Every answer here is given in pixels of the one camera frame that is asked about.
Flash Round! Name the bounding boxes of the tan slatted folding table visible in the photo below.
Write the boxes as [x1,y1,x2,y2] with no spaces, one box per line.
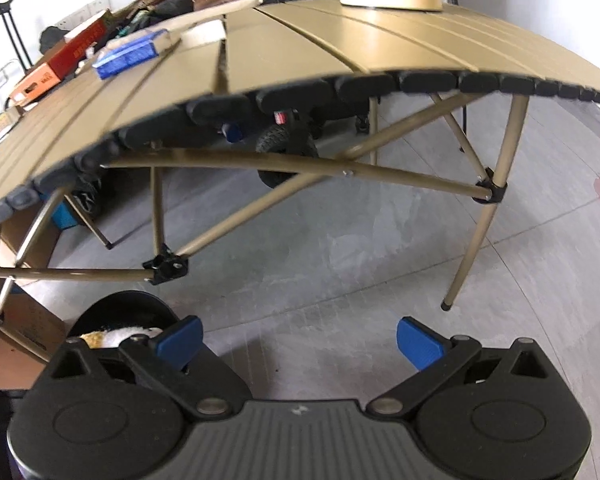
[0,0,600,322]

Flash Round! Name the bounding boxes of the long orange cardboard box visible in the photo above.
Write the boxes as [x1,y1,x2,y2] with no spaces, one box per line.
[9,10,112,107]

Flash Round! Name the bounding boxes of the black trolley handle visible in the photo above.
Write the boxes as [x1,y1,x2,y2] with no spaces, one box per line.
[0,0,32,69]

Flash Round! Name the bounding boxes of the orange white plush toy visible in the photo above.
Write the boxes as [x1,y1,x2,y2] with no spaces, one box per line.
[79,326,164,350]

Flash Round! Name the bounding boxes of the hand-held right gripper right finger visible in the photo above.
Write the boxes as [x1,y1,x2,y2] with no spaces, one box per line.
[365,316,556,417]

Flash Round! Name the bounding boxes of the blue tissue pack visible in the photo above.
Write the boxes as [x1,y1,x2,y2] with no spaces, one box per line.
[92,29,174,81]

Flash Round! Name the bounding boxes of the blue carton box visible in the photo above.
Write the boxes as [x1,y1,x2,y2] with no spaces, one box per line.
[50,204,82,230]

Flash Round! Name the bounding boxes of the black bag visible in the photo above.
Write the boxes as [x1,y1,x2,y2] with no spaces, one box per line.
[39,25,74,54]

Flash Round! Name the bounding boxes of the large brown cardboard box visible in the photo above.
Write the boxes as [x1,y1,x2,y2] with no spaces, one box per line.
[0,290,70,392]

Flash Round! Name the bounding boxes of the pale flat object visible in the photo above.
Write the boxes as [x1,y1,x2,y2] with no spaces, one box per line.
[179,19,227,47]

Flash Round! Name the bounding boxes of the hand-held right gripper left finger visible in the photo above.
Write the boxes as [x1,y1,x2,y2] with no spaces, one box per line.
[50,316,251,419]

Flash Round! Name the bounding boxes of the black round trash bin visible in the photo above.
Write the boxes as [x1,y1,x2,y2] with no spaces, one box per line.
[67,290,182,358]

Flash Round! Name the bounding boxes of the white metal tube frame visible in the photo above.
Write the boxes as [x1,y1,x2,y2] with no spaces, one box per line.
[0,59,22,107]

